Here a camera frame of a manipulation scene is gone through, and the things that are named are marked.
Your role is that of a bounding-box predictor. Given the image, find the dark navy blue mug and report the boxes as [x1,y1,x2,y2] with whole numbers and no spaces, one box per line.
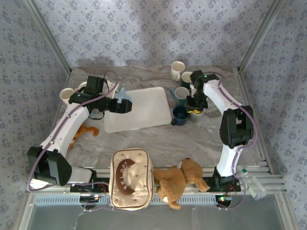
[170,105,190,127]

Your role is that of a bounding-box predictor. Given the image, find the teal blue mug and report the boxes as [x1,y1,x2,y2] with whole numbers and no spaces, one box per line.
[169,86,190,106]

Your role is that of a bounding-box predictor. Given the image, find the dark green mug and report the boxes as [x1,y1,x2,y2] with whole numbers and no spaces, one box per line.
[180,71,195,88]

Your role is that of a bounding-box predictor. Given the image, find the pale grey-blue mug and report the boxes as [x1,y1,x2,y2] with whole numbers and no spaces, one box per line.
[114,85,133,103]

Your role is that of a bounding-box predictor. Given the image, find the white mug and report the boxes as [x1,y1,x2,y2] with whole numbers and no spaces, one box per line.
[170,61,185,81]

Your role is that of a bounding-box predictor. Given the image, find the small orange-brown plush toy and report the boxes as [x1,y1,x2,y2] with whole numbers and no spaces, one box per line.
[68,123,100,150]

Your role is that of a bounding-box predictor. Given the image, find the white plastic tray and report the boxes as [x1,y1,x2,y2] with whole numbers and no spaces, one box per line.
[103,86,173,134]

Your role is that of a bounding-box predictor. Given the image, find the large brown teddy bear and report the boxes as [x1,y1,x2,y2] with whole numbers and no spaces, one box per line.
[153,157,211,210]

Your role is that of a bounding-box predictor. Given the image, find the small circuit board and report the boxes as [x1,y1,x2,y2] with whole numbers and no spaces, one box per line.
[80,194,100,202]
[215,195,234,203]

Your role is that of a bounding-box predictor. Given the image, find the clear plastic packet green label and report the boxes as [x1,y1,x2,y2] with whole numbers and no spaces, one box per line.
[236,165,267,201]

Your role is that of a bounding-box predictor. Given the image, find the beige quilted tissue box cover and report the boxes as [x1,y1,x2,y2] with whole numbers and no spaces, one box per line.
[108,148,154,212]

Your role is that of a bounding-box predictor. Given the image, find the aluminium profile bars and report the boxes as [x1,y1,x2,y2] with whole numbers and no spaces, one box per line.
[239,157,288,194]

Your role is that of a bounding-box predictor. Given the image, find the white bottle with orange cap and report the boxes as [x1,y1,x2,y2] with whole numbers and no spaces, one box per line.
[30,178,55,190]

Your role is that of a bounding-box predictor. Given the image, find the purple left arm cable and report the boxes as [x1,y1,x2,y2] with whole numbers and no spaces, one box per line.
[26,70,120,192]

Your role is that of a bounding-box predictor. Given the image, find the aluminium frame post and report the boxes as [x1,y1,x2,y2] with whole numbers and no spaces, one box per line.
[24,0,73,75]
[237,0,287,72]

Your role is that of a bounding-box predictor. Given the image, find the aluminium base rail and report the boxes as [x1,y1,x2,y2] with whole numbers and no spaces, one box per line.
[59,166,242,194]

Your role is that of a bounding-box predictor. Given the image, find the grey slotted cable duct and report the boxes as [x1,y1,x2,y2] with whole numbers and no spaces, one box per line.
[31,193,232,207]

